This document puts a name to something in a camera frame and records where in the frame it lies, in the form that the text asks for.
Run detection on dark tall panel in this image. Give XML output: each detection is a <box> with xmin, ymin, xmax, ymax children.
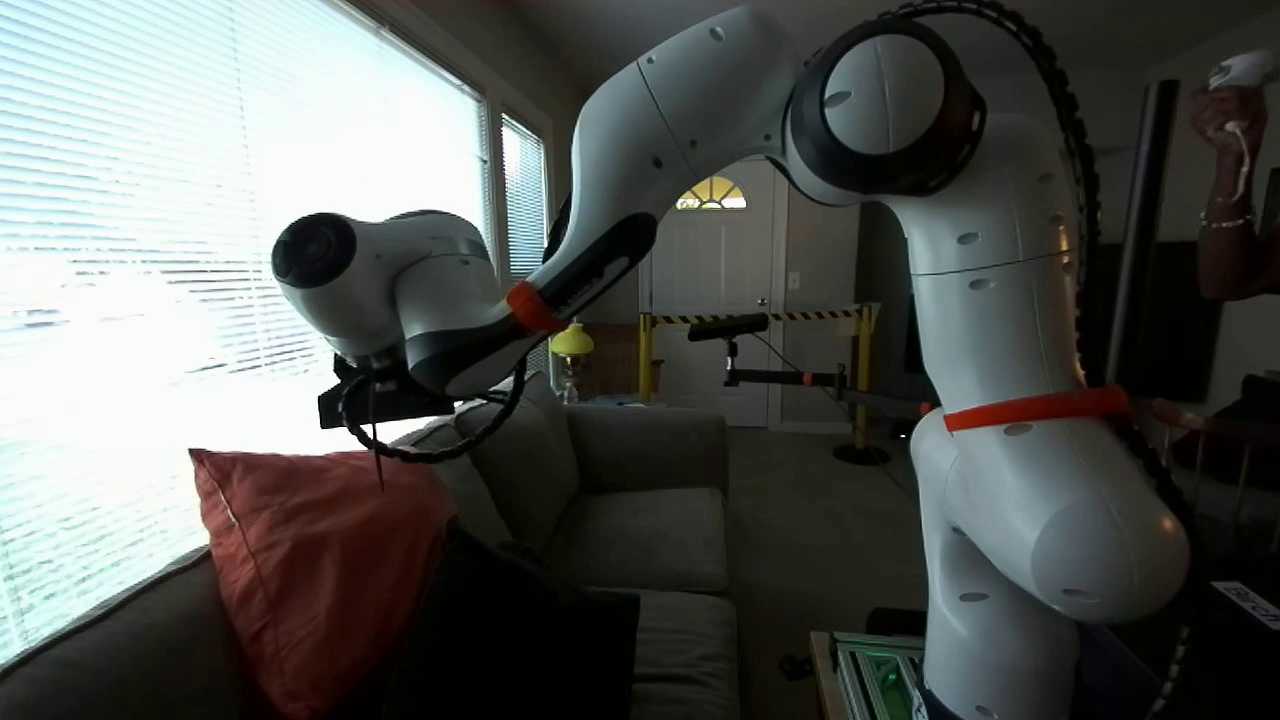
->
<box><xmin>1099</xmin><ymin>74</ymin><xmax>1189</xmax><ymax>393</ymax></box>

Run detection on orange strap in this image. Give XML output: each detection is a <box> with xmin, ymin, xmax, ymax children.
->
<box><xmin>942</xmin><ymin>383</ymin><xmax>1131</xmax><ymax>434</ymax></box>
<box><xmin>503</xmin><ymin>277</ymin><xmax>572</xmax><ymax>338</ymax></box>

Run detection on yellow lamp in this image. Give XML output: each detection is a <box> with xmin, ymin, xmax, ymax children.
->
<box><xmin>545</xmin><ymin>315</ymin><xmax>602</xmax><ymax>406</ymax></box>

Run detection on orange cloth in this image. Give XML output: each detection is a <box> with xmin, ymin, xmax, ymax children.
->
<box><xmin>189</xmin><ymin>442</ymin><xmax>457</xmax><ymax>720</ymax></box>

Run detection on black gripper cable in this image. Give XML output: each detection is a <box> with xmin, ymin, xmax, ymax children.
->
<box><xmin>340</xmin><ymin>361</ymin><xmax>534</xmax><ymax>466</ymax></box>

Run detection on black stand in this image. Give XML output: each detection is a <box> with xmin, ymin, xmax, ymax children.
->
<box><xmin>686</xmin><ymin>309</ymin><xmax>853</xmax><ymax>396</ymax></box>

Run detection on dark navy pillow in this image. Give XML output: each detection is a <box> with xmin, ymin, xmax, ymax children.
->
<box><xmin>338</xmin><ymin>524</ymin><xmax>645</xmax><ymax>720</ymax></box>

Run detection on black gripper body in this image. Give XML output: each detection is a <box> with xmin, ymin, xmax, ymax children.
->
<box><xmin>318</xmin><ymin>350</ymin><xmax>457</xmax><ymax>431</ymax></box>

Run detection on narrow window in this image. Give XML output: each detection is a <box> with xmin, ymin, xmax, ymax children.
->
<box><xmin>495</xmin><ymin>110</ymin><xmax>551</xmax><ymax>286</ymax></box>

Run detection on white door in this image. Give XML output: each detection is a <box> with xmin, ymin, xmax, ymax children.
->
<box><xmin>645</xmin><ymin>156</ymin><xmax>792</xmax><ymax>431</ymax></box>

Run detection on green white box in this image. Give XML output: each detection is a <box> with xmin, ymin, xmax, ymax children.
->
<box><xmin>825</xmin><ymin>627</ymin><xmax>932</xmax><ymax>720</ymax></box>

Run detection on grey sofa back cushion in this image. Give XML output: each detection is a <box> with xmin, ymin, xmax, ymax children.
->
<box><xmin>457</xmin><ymin>381</ymin><xmax>585</xmax><ymax>564</ymax></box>

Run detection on large window blinds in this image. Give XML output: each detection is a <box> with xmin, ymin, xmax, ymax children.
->
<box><xmin>0</xmin><ymin>0</ymin><xmax>492</xmax><ymax>672</ymax></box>

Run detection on grey sofa seat cushion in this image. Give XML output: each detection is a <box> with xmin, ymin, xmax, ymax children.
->
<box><xmin>551</xmin><ymin>485</ymin><xmax>733</xmax><ymax>601</ymax></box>
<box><xmin>624</xmin><ymin>586</ymin><xmax>745</xmax><ymax>720</ymax></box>

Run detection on yellow caution tape barrier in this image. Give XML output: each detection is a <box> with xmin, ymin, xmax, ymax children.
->
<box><xmin>633</xmin><ymin>301</ymin><xmax>897</xmax><ymax>466</ymax></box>

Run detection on grey fabric sofa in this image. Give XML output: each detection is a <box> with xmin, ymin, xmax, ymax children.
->
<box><xmin>0</xmin><ymin>377</ymin><xmax>745</xmax><ymax>720</ymax></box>

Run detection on brown hanging object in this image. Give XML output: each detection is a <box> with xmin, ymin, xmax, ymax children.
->
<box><xmin>1189</xmin><ymin>47</ymin><xmax>1280</xmax><ymax>305</ymax></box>

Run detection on black cable drag chain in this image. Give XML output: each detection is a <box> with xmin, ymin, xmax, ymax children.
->
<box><xmin>917</xmin><ymin>0</ymin><xmax>1203</xmax><ymax>720</ymax></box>

